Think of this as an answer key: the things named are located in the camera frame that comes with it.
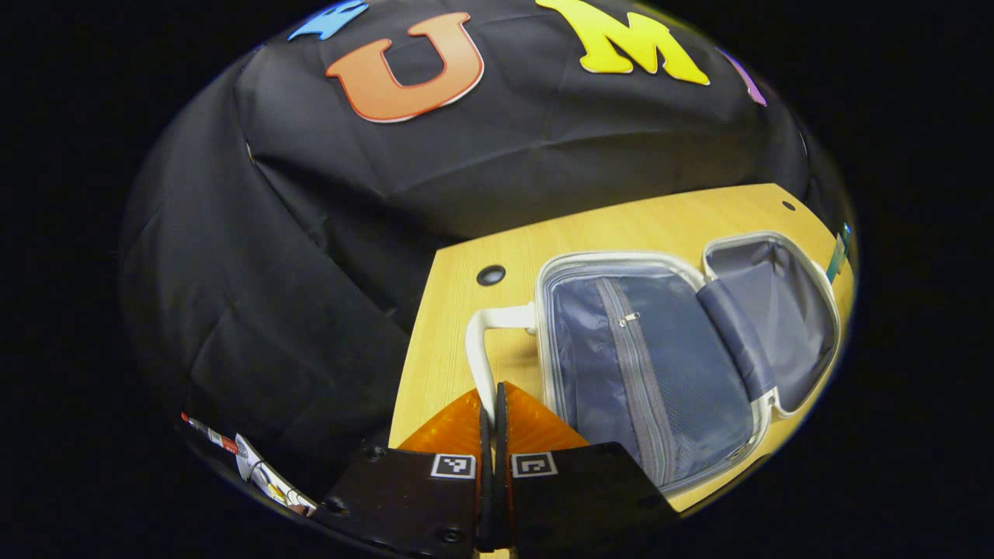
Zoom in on small blue translucent bottle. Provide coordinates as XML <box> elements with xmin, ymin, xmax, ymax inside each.
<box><xmin>825</xmin><ymin>224</ymin><xmax>853</xmax><ymax>285</ymax></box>

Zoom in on white suitcase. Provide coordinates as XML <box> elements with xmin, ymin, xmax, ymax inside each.
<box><xmin>464</xmin><ymin>231</ymin><xmax>843</xmax><ymax>498</ymax></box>

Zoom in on white red printed packaging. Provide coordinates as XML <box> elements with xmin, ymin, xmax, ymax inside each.
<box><xmin>181</xmin><ymin>411</ymin><xmax>318</xmax><ymax>517</ymax></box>

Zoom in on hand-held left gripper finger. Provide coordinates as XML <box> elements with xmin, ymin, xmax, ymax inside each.
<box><xmin>494</xmin><ymin>380</ymin><xmax>681</xmax><ymax>558</ymax></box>
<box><xmin>315</xmin><ymin>387</ymin><xmax>495</xmax><ymax>559</ymax></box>

